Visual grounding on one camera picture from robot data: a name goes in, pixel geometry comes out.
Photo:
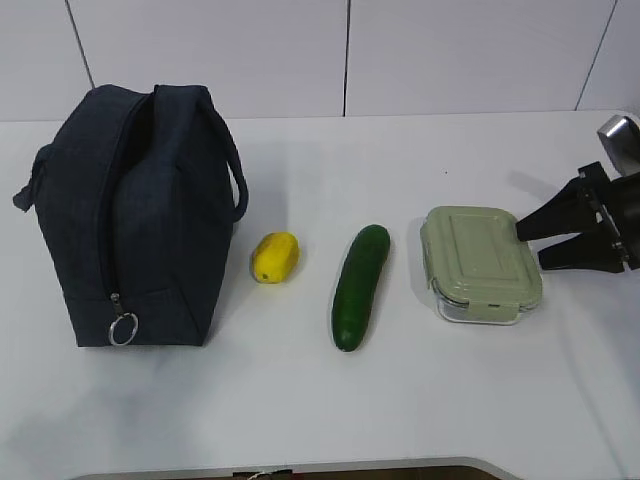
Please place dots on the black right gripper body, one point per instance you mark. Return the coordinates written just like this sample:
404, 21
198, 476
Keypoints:
618, 208

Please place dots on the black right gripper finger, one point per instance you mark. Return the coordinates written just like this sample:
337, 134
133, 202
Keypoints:
595, 250
572, 210

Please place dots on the glass container green lid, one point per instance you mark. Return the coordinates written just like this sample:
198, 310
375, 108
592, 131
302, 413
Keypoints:
477, 268

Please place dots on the green cucumber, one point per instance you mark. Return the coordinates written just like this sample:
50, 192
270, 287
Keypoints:
355, 291

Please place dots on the yellow lemon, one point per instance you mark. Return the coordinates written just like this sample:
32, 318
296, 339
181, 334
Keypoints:
275, 257

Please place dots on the navy blue lunch bag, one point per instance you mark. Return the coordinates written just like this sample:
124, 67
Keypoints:
137, 197

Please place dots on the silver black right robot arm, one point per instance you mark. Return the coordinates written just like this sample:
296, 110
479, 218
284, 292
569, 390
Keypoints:
619, 137

